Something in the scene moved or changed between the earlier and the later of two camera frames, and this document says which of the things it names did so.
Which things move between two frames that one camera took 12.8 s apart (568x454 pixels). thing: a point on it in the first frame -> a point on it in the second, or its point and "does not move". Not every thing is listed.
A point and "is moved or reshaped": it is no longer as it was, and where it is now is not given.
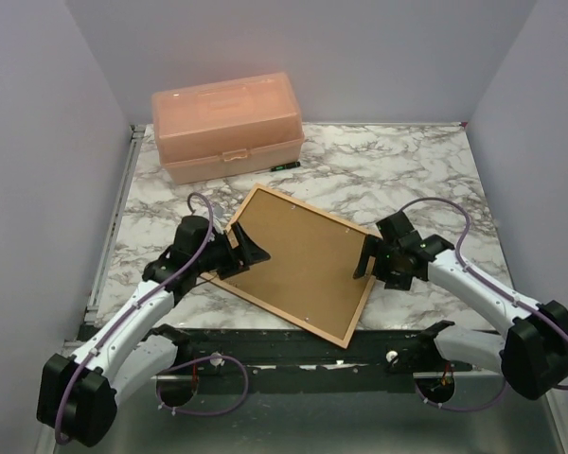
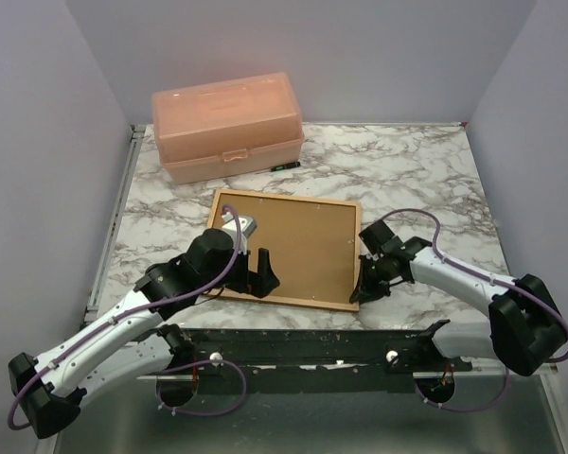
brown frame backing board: [310, 270] is moved or reshaped
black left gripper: [240, 258] -> [257, 284]
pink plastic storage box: [223, 127] does not move
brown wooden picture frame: [309, 278] -> [349, 305]
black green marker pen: [285, 166] does not move
